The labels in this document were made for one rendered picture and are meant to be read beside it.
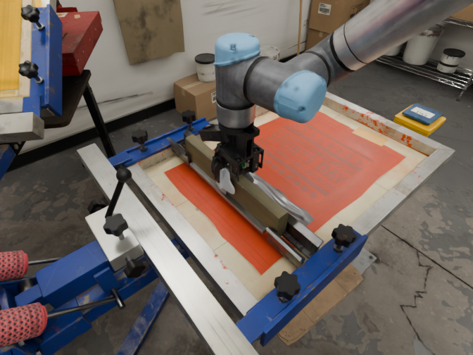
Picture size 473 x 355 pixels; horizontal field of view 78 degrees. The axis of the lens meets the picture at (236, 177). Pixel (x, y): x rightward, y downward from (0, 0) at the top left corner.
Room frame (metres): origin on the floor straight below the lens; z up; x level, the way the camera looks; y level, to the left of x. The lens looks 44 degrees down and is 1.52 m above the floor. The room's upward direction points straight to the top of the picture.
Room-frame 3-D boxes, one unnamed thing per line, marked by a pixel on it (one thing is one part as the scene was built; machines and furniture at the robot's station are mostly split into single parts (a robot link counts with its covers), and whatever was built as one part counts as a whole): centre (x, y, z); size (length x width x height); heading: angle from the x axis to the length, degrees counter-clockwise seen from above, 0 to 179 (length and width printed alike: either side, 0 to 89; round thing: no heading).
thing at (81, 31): (1.38, 0.89, 1.06); 0.61 x 0.46 x 0.12; 9
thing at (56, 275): (0.29, 0.28, 1.02); 0.17 x 0.06 x 0.05; 129
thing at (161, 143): (0.71, 0.21, 0.97); 0.30 x 0.05 x 0.07; 129
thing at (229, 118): (0.49, 0.00, 1.23); 0.08 x 0.08 x 0.05
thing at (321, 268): (0.28, -0.15, 0.97); 0.30 x 0.05 x 0.07; 129
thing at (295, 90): (0.44, -0.09, 1.30); 0.11 x 0.11 x 0.08; 49
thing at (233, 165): (0.49, 0.00, 1.15); 0.09 x 0.08 x 0.12; 39
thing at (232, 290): (0.65, -0.16, 0.97); 0.79 x 0.58 x 0.04; 129
